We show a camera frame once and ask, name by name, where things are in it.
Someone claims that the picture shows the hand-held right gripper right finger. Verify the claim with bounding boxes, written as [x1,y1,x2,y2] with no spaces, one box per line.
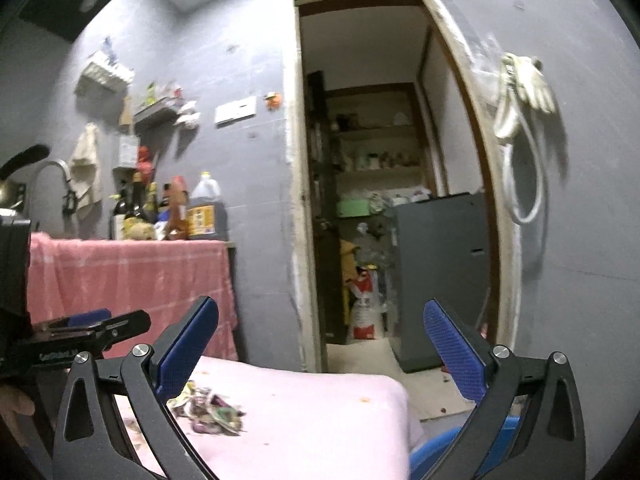
[422,296,587,480]

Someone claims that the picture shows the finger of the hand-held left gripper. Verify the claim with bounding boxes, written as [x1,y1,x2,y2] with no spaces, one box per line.
[67,308,112,329]
[92,310,152,352]

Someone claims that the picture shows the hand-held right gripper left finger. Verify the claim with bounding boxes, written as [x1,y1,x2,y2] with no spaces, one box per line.
[52,295,221,480]

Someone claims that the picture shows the silver wrapper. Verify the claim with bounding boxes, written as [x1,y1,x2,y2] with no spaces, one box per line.
[167,382,213,418]

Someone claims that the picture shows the green wrapper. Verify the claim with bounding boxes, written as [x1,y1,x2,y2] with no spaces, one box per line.
[192,392,247,435]

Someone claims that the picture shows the blue plastic bucket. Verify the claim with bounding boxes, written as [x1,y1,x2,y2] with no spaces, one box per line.
[409,412,526,480]

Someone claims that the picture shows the person's left hand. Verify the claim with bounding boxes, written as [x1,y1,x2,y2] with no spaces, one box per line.
[0,384,37,418]

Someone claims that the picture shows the pink plaid cloth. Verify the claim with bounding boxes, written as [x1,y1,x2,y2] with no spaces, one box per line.
[27,232,238,361]

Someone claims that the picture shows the white red rice bag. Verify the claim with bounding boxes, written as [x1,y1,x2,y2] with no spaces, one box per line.
[347,265,388,341]

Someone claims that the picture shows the chrome faucet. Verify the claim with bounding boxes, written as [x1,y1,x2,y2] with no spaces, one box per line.
[30,159,73,221]

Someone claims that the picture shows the beige hanging cloth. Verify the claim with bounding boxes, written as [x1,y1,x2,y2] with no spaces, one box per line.
[67,122,103,221]

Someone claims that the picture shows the yellow bag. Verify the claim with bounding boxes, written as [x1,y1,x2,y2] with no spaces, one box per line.
[340,239,361,286]

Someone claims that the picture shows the large cooking oil jug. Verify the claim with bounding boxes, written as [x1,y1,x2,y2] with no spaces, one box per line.
[187,172,228,241]

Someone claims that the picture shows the pink ribbed towel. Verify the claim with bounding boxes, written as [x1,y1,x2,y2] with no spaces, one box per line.
[112,355,426,480]

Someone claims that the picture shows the dark wooden door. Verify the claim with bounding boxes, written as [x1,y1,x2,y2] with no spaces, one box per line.
[306,71,348,346]

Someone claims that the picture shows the green box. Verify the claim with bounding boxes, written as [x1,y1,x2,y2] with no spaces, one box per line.
[336,199,373,218]

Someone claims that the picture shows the row of shelf jars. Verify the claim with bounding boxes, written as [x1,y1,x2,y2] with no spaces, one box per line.
[332,152,421,173]

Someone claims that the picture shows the crumpled white plastic bag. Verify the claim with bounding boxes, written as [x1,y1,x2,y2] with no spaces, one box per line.
[175,102,202,131]

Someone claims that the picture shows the wooden storage shelf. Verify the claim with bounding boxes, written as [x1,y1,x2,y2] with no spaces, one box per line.
[320,82,436,196]

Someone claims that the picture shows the cream rubber gloves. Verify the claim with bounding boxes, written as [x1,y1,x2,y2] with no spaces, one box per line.
[515,55,558,115]

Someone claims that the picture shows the clear hanging plastic bag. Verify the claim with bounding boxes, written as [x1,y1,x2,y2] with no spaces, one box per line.
[470,35,503,106]

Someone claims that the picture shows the metal pan black handle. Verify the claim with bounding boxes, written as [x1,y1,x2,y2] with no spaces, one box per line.
[0,144,51,213]

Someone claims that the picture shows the white wall box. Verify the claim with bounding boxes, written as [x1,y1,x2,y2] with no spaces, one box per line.
[115,135,138,168]

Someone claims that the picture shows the wooden door frame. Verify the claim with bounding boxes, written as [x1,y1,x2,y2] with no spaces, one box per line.
[282,0,523,376]

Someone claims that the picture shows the grey wall shelf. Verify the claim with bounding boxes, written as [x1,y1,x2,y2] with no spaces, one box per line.
[132,100,181,128]

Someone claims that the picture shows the white wall basket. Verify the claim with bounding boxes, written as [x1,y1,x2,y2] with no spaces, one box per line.
[75,50,135,96]

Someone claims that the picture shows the white hose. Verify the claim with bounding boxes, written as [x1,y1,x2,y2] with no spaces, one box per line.
[494,52,548,226]

